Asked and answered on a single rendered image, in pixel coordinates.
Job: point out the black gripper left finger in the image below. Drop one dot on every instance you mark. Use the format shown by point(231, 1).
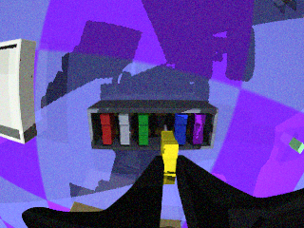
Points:
point(139, 207)

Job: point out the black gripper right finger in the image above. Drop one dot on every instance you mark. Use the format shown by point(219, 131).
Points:
point(208, 202)

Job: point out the green fuse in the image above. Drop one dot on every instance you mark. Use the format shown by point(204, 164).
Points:
point(143, 128)

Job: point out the yellow fuse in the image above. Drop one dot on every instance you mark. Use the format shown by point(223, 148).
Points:
point(169, 152)

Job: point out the white tray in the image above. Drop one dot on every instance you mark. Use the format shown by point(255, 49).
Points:
point(17, 121)

